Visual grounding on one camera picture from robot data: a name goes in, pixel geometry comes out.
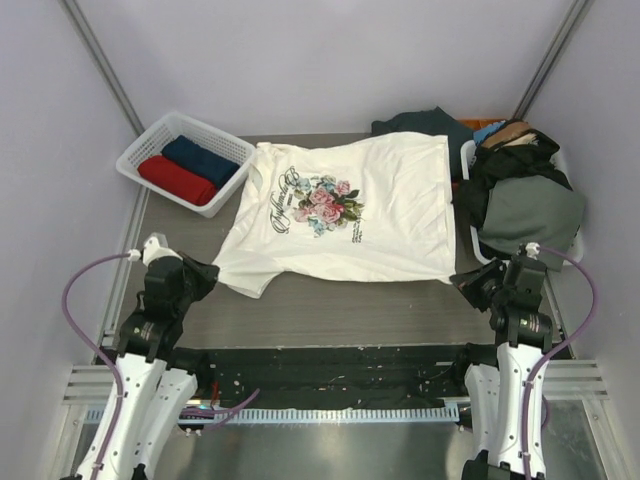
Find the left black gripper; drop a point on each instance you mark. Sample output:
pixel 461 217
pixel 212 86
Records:
pixel 205 273

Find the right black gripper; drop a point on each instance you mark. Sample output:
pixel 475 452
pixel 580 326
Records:
pixel 486 282

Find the white floral print t-shirt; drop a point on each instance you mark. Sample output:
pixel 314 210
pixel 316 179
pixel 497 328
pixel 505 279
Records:
pixel 378 210

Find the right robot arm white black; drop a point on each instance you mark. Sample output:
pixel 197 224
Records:
pixel 504 379

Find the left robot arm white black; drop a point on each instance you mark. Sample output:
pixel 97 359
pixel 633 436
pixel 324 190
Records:
pixel 153 378

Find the grey green t-shirt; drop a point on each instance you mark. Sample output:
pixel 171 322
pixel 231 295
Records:
pixel 531 209

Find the white plastic laundry bin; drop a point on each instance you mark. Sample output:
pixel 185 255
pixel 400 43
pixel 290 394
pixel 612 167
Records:
pixel 467 157

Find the rolled red t-shirt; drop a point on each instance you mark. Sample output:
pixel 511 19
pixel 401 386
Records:
pixel 177 181

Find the rolled navy blue t-shirt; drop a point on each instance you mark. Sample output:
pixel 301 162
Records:
pixel 200 161

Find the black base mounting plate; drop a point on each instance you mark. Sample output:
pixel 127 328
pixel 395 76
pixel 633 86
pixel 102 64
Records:
pixel 333 378

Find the white plastic lattice basket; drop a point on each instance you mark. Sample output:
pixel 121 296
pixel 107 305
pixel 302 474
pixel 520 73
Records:
pixel 168 128

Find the black crumpled garment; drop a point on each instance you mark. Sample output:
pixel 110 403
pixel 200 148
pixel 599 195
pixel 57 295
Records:
pixel 531 156

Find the blue cloth in bin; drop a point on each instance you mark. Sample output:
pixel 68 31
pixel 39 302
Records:
pixel 480 135

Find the tan beige garment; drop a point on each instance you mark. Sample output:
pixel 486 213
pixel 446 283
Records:
pixel 509 131

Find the orange plastic tray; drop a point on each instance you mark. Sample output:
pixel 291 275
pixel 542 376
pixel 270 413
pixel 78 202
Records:
pixel 477 124

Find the dark teal folded t-shirt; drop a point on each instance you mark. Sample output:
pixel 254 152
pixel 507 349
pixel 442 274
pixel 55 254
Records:
pixel 432 122

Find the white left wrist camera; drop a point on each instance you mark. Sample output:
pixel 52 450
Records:
pixel 155 247

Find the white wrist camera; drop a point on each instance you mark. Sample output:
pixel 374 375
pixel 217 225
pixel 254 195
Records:
pixel 155 247
pixel 530 250

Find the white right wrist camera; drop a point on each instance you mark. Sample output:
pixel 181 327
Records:
pixel 530 250

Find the slotted white cable duct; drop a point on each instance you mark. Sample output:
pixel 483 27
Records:
pixel 447 414

